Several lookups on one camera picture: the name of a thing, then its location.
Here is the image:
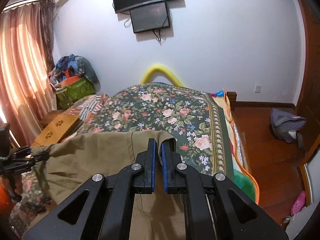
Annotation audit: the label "olive khaki cargo pants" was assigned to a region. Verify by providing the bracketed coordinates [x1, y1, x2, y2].
[33, 131, 185, 239]

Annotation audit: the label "bamboo lap desk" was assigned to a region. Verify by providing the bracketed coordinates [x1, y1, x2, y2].
[31, 114, 80, 147]

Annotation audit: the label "pink orange window curtain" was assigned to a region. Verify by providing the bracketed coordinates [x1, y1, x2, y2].
[1, 0, 57, 146]

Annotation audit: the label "green fabric storage box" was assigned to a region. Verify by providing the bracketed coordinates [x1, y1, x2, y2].
[55, 77, 95, 110]

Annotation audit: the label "striped patchwork blanket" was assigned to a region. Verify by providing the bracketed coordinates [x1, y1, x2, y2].
[61, 94, 111, 124]

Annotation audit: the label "pink croc sandal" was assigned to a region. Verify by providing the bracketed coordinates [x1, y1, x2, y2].
[290, 191, 306, 216]

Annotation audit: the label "dark floral bed quilt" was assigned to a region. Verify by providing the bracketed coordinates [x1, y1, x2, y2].
[9, 83, 233, 237]

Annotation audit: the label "pile of mixed clothes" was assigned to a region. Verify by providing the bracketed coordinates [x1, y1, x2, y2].
[49, 54, 100, 85]

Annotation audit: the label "white sliding wardrobe door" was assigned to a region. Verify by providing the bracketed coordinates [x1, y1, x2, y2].
[285, 152, 320, 240]

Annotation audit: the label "grey purple backpack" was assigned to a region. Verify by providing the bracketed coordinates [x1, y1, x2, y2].
[270, 108, 306, 151]

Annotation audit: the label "white wall socket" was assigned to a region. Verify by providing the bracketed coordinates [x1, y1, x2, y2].
[254, 86, 261, 93]

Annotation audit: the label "small black wall monitor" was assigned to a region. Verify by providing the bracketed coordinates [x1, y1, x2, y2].
[130, 2, 171, 34]

